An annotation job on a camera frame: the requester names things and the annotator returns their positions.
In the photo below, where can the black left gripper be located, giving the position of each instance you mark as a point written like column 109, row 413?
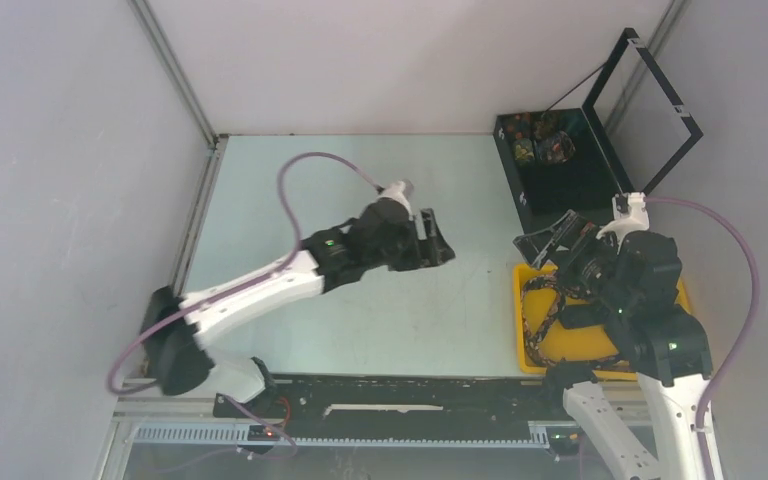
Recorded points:
column 426, row 253

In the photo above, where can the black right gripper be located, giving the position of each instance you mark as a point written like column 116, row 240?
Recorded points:
column 569, row 230

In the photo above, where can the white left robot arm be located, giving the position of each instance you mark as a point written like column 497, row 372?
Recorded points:
column 182, row 331

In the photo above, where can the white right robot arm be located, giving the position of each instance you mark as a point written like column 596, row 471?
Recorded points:
column 615, row 301

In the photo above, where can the yellow plastic tray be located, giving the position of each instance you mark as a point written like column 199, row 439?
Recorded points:
column 531, row 312

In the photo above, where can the black storage box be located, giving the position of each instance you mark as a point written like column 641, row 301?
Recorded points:
column 543, row 193

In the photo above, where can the rolled colourful tie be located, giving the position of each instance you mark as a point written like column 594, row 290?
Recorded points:
column 555, row 149

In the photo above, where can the rolled patterned tie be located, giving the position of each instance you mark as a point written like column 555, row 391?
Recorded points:
column 524, row 152

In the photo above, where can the rolled dark tie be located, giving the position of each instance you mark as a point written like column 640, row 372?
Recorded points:
column 546, row 124

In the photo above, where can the black framed box lid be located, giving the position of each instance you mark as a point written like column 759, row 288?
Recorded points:
column 641, row 124

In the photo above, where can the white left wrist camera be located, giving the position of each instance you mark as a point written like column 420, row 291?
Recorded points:
column 399, row 191

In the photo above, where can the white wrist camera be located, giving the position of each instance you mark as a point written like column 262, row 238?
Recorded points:
column 629, row 215
column 399, row 191

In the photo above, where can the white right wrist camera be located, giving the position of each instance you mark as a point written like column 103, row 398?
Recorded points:
column 629, row 215

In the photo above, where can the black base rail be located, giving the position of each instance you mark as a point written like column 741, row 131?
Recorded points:
column 406, row 409

